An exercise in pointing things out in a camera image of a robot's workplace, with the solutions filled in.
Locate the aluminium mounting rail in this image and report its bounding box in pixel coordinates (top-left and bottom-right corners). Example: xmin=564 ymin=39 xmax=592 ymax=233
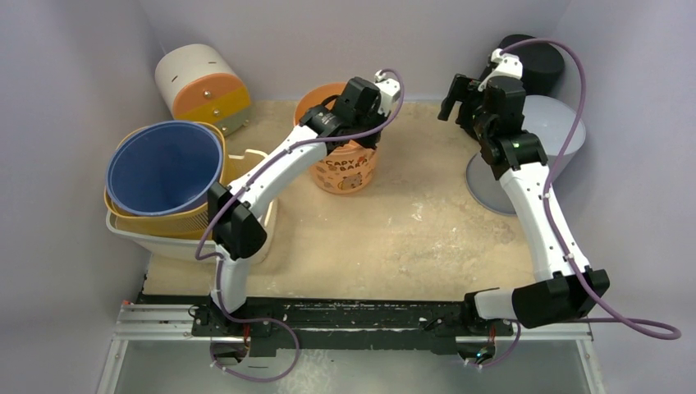
xmin=112 ymin=305 xmax=593 ymax=347

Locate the white drawer container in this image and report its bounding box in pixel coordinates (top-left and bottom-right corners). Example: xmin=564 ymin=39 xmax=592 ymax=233
xmin=154 ymin=44 xmax=251 ymax=136

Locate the orange capybara bin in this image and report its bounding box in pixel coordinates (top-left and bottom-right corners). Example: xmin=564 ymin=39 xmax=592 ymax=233
xmin=294 ymin=82 xmax=378 ymax=195

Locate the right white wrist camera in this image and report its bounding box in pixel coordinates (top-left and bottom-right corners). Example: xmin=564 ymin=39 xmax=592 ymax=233
xmin=477 ymin=48 xmax=524 ymax=92

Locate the blue plastic bucket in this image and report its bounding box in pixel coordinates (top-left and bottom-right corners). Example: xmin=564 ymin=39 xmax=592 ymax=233
xmin=105 ymin=121 xmax=224 ymax=217

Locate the black plastic bin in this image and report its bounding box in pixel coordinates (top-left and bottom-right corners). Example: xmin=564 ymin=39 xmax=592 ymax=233
xmin=511 ymin=44 xmax=565 ymax=96

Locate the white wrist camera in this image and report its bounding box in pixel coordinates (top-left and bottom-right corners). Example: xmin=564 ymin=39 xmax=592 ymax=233
xmin=374 ymin=70 xmax=401 ymax=117
xmin=477 ymin=48 xmax=524 ymax=92

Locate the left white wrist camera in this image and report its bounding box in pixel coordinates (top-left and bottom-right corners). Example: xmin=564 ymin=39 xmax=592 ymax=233
xmin=374 ymin=70 xmax=401 ymax=117

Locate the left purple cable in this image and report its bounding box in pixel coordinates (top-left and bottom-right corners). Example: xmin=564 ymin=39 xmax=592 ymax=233
xmin=195 ymin=68 xmax=405 ymax=382

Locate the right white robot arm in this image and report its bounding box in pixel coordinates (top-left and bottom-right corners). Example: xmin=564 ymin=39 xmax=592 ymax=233
xmin=438 ymin=74 xmax=610 ymax=334

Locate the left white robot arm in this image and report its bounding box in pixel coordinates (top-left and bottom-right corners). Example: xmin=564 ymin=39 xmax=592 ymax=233
xmin=202 ymin=70 xmax=403 ymax=336

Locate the grey plastic bin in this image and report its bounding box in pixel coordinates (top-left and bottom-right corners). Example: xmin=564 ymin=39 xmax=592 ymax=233
xmin=465 ymin=95 xmax=586 ymax=216

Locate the white mesh basket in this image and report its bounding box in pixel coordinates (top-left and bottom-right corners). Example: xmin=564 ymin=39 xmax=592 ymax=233
xmin=106 ymin=149 xmax=278 ymax=265

